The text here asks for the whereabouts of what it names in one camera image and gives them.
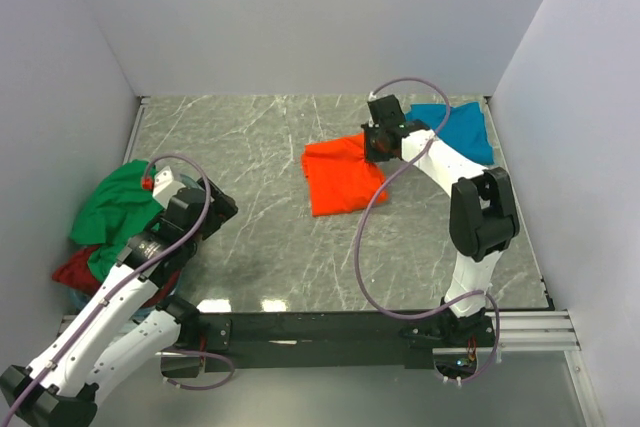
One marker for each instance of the dark red t-shirt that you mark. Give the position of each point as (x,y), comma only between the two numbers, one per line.
(75,274)

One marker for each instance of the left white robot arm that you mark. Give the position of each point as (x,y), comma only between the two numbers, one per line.
(67,382)

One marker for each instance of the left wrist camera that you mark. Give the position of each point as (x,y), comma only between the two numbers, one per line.
(163,186)

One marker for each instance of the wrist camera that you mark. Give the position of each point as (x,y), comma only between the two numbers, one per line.
(373,96)
(163,186)

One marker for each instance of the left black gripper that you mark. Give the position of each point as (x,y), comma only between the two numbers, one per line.
(223,208)

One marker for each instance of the green t-shirt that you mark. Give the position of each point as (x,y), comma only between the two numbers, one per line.
(118,209)

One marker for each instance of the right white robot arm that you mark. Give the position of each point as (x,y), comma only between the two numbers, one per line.
(483,217)

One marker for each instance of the orange t-shirt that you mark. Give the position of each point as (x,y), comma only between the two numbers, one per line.
(339,177)

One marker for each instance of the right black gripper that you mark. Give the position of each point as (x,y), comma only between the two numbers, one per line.
(372,156)

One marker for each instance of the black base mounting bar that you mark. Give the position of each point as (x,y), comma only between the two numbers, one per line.
(303,340)

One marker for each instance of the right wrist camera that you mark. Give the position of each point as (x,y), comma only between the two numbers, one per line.
(373,96)

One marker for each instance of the folded blue t-shirt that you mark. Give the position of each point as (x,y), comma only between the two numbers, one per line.
(465,130)

